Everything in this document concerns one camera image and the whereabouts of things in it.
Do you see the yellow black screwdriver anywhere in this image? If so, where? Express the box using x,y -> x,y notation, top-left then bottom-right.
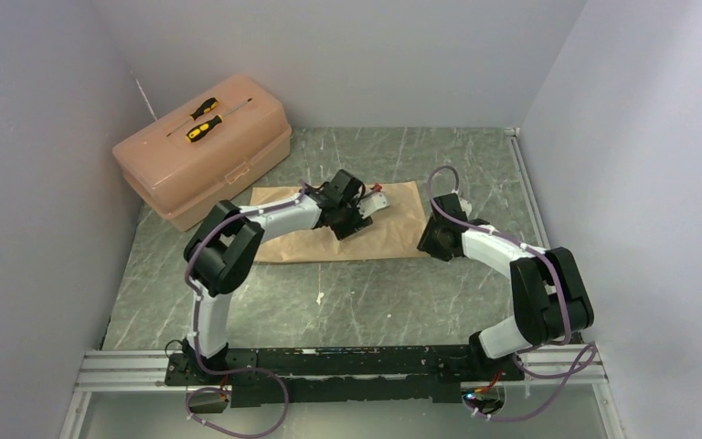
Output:
166,97 -> 218,136
186,98 -> 252,143

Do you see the upper yellow black screwdriver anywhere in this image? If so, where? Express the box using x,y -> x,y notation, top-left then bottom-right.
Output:
166,97 -> 218,136

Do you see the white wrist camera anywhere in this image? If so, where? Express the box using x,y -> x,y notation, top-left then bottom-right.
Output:
357,184 -> 390,219
452,192 -> 473,216

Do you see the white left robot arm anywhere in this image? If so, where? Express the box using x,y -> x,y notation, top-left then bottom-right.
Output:
183,170 -> 388,384

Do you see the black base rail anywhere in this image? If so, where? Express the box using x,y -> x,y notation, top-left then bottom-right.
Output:
164,345 -> 524,408

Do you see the lower yellow black screwdriver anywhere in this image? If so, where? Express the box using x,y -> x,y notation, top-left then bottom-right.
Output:
186,98 -> 252,143

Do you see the orange cloth napkin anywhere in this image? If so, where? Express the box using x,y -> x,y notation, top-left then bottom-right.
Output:
255,181 -> 427,263

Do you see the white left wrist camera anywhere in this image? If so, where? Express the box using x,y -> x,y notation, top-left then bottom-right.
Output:
357,184 -> 390,219

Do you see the pink plastic toolbox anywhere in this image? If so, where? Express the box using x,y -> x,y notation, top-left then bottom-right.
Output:
112,74 -> 292,231

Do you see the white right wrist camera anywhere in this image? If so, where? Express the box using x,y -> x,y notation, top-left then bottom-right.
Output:
452,192 -> 473,216

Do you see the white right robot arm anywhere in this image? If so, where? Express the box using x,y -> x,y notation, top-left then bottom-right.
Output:
417,193 -> 595,380

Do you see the aluminium frame rail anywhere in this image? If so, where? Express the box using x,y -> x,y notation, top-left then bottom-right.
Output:
60,344 -> 625,438

